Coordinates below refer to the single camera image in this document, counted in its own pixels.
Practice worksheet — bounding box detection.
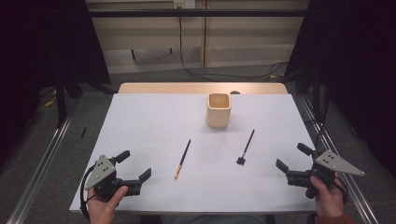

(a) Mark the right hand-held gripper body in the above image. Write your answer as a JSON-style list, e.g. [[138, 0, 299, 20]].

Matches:
[[285, 149, 366, 200]]

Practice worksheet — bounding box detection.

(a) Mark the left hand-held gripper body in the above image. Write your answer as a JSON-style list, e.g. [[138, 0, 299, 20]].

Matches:
[[84, 154, 143, 200]]

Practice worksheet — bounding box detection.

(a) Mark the black flat-head brush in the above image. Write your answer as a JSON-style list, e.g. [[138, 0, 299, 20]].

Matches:
[[235, 129, 256, 166]]

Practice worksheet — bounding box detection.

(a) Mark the beige square pen holder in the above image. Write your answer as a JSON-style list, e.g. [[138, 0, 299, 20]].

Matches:
[[206, 92, 233, 129]]

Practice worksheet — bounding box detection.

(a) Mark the person's right hand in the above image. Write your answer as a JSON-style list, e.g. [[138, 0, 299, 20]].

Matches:
[[309, 175, 347, 218]]

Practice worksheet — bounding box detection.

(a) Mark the person's left hand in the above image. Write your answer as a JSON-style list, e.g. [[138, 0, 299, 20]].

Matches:
[[87, 185, 129, 224]]

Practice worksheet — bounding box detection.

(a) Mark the white table sheet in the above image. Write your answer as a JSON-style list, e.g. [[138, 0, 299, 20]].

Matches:
[[68, 92, 319, 215]]

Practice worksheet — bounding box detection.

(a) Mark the black metal stand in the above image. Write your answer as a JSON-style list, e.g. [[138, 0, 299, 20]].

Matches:
[[53, 73, 68, 129]]

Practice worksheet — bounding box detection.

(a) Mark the black curtain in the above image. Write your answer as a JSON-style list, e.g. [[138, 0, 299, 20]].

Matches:
[[0, 0, 111, 171], [284, 0, 396, 180]]

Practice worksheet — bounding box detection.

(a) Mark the left hand-held gripper cable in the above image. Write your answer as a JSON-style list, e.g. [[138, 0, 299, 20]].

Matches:
[[79, 164, 95, 220]]

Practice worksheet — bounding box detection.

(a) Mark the black cable bundle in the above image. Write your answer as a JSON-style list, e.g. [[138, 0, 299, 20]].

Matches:
[[306, 90, 332, 147]]

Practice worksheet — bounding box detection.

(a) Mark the aluminium floor rail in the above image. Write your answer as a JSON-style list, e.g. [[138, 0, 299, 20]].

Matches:
[[6, 102, 78, 224], [300, 96, 379, 224]]

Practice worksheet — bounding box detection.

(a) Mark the black floor cable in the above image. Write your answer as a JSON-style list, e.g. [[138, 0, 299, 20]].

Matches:
[[178, 7, 289, 82]]

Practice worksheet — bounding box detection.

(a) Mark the black horizontal frame bar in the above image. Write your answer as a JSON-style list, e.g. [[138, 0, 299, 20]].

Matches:
[[88, 8, 309, 19]]

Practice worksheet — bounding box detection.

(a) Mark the white wall socket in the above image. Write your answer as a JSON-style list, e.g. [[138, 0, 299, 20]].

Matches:
[[173, 0, 196, 9]]

